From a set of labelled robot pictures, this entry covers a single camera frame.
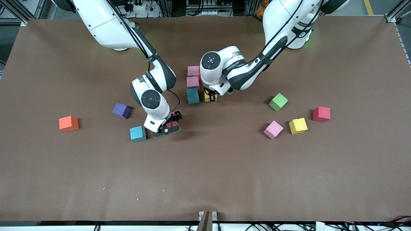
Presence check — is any red foam cube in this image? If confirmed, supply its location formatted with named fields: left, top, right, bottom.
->
left=313, top=107, right=331, bottom=123
left=166, top=112, right=179, bottom=128

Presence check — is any cyan foam cube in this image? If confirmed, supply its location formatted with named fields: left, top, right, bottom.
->
left=187, top=88, right=200, bottom=105
left=130, top=126, right=147, bottom=142

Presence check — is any purple foam cube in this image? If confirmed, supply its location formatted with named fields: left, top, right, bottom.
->
left=112, top=103, right=132, bottom=119

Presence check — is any green foam cube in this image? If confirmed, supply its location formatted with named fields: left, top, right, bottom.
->
left=269, top=93, right=289, bottom=112

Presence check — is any black right camera cable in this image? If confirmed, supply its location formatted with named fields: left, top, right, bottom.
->
left=167, top=89, right=181, bottom=113

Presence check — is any metal clamp bracket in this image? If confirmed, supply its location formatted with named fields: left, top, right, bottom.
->
left=198, top=210, right=218, bottom=222

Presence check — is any brown mount post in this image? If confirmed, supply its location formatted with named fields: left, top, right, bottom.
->
left=197, top=211, right=213, bottom=231

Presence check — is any aluminium frame profile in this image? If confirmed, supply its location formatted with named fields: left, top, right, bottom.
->
left=0, top=0, right=48, bottom=27
left=385, top=0, right=411, bottom=23

